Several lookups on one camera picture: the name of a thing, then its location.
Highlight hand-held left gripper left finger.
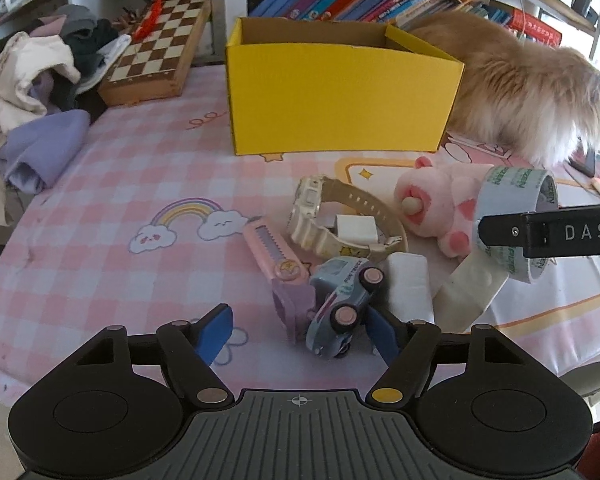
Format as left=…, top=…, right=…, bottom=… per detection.
left=75, top=303, right=236, bottom=411

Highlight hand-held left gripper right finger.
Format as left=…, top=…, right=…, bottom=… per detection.
left=364, top=305, right=527, bottom=409

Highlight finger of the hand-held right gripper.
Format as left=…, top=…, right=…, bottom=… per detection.
left=477, top=199, right=527, bottom=257

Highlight roll of printed tape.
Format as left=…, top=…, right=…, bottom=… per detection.
left=432, top=165, right=561, bottom=333

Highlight blue-grey toy car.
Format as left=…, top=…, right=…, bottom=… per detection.
left=305, top=256, right=387, bottom=359

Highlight yellow cardboard box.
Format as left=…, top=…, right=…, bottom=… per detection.
left=225, top=16, right=466, bottom=157

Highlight white tissue pack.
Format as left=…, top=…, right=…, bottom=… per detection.
left=386, top=252, right=436, bottom=325

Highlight purple small box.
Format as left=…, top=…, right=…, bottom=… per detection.
left=271, top=275, right=321, bottom=345

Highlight pink plush toy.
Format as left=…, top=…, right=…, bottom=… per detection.
left=394, top=156, right=496, bottom=259

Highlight pink utility knife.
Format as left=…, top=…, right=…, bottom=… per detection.
left=242, top=216, right=311, bottom=281

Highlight white charger plug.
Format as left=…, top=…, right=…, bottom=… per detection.
left=334, top=214, right=381, bottom=246

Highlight orange fluffy cat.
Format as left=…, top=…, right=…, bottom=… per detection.
left=410, top=10, right=600, bottom=168

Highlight cream wrist watch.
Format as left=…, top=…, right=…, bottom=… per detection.
left=286, top=175, right=409, bottom=264

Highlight pink checked printed tablecloth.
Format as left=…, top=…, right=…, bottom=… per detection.
left=0, top=62, right=600, bottom=411

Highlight red flat box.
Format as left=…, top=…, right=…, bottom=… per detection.
left=509, top=9, right=564, bottom=47

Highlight purple cloth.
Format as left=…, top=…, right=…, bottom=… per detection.
left=0, top=109, right=92, bottom=194

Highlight wooden chessboard box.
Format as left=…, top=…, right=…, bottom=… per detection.
left=97, top=0, right=213, bottom=107

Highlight white striped cloth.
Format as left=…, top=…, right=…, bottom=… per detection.
left=75, top=35, right=132, bottom=96

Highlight red tassel ornament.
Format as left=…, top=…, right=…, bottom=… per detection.
left=134, top=0, right=167, bottom=41

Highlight cream cloth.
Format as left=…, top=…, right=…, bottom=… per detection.
left=0, top=31, right=82, bottom=157

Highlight dark grey clothes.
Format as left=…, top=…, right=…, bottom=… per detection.
left=30, top=4, right=131, bottom=113

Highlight white cable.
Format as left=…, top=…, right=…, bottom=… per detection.
left=509, top=0, right=529, bottom=41

